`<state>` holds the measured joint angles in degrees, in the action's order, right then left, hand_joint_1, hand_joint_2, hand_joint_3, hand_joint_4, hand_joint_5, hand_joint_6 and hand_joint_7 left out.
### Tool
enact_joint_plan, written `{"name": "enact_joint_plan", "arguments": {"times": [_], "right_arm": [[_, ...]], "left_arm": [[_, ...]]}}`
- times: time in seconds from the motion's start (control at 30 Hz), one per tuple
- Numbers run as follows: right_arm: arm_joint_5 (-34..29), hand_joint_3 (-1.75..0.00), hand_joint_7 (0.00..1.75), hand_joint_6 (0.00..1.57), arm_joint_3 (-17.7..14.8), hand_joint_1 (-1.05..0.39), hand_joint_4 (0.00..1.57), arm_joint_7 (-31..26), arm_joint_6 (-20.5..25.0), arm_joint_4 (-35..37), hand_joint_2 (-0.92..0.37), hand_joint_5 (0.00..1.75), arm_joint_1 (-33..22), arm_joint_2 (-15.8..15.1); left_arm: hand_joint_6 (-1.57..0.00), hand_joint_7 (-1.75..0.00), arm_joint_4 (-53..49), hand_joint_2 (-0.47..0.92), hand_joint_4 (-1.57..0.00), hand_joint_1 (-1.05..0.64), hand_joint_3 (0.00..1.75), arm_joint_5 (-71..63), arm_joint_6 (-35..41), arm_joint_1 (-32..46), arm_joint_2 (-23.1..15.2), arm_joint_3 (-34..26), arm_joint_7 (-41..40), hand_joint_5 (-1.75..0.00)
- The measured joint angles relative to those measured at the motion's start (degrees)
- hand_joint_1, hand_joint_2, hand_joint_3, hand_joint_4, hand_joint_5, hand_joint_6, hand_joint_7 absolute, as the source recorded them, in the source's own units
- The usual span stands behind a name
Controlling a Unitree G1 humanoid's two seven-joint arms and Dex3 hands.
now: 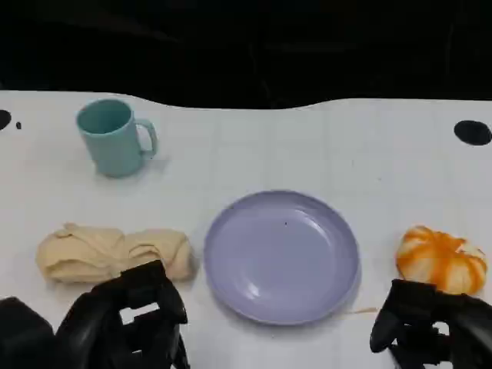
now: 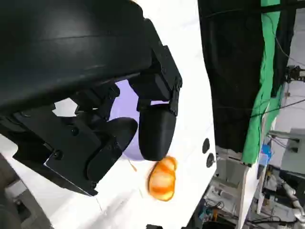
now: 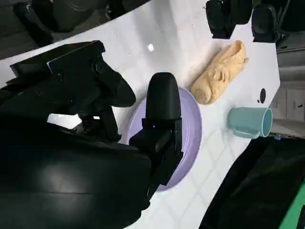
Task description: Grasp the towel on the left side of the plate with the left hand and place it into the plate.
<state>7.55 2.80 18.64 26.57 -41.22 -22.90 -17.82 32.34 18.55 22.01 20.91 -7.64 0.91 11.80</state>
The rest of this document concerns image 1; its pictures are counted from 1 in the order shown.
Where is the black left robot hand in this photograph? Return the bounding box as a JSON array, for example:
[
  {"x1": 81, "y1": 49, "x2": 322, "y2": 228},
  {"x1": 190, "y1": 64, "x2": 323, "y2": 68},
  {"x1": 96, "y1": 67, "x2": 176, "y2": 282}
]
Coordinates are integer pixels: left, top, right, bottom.
[{"x1": 53, "y1": 259, "x2": 191, "y2": 369}]

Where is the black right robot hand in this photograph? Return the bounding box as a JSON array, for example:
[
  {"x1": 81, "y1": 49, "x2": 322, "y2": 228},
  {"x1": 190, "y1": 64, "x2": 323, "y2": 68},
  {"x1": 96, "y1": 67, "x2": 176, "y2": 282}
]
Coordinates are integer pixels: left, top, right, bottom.
[{"x1": 369, "y1": 278, "x2": 492, "y2": 369}]

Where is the beige towel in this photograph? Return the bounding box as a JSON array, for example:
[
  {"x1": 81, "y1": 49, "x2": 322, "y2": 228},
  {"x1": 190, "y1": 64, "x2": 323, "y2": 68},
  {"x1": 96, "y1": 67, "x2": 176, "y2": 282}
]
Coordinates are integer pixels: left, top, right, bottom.
[{"x1": 36, "y1": 222, "x2": 194, "y2": 285}]

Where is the orange and white bread roll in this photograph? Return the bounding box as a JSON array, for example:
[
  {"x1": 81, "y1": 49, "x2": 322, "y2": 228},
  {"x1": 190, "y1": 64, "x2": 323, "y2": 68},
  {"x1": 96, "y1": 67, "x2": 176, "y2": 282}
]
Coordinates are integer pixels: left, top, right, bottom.
[{"x1": 395, "y1": 224, "x2": 488, "y2": 296}]

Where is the pale green mug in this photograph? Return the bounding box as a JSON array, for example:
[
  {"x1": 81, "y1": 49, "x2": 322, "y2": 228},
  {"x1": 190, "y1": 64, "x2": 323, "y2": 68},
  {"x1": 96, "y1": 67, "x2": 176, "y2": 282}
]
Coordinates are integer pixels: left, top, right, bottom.
[{"x1": 75, "y1": 98, "x2": 159, "y2": 178}]

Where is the lilac plate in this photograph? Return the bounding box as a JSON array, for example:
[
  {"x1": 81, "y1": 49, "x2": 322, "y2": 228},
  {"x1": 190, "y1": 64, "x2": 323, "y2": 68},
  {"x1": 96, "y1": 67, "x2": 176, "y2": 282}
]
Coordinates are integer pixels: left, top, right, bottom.
[{"x1": 203, "y1": 189, "x2": 362, "y2": 327}]

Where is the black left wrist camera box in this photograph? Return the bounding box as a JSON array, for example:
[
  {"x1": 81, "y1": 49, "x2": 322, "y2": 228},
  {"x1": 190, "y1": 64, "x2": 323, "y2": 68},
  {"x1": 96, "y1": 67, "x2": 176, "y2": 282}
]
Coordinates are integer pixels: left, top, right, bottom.
[{"x1": 0, "y1": 296, "x2": 55, "y2": 369}]

